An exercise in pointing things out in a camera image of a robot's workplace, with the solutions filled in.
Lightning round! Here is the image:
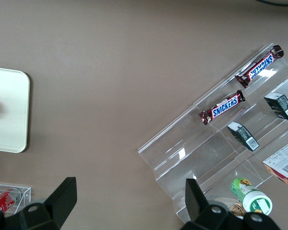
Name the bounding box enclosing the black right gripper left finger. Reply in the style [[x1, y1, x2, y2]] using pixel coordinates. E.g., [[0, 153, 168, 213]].
[[0, 176, 77, 230]]

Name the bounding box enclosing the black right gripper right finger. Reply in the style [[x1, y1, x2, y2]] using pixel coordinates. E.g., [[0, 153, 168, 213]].
[[180, 178, 281, 230]]

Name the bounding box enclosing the brown wicker basket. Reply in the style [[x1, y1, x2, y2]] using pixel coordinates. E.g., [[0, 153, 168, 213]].
[[229, 200, 247, 218]]

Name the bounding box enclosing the cream plastic tray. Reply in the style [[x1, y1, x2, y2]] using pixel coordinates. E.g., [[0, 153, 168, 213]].
[[0, 66, 31, 153]]

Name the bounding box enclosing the clear acrylic can box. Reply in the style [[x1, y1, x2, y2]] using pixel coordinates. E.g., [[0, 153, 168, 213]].
[[0, 183, 32, 215]]

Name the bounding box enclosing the clear acrylic tiered display stand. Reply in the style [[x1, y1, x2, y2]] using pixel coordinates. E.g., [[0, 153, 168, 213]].
[[137, 43, 288, 223]]

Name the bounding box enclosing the red Coca-Cola can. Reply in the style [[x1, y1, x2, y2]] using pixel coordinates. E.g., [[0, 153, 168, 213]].
[[0, 188, 21, 214]]

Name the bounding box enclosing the green white-capped bottle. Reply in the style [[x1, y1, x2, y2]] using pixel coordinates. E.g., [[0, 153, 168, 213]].
[[230, 177, 273, 215]]

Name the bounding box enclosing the small black carton box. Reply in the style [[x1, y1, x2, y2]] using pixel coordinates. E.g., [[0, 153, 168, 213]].
[[264, 92, 288, 122], [227, 121, 260, 151]]

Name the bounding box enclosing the white and red carton box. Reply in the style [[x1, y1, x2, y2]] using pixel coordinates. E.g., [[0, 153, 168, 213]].
[[263, 138, 288, 191]]

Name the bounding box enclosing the Snickers chocolate bar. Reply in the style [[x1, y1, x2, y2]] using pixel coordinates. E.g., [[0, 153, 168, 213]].
[[235, 45, 285, 89], [198, 90, 246, 126]]

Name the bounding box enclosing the black cable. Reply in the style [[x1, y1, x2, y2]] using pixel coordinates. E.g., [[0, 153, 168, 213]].
[[254, 0, 288, 7]]

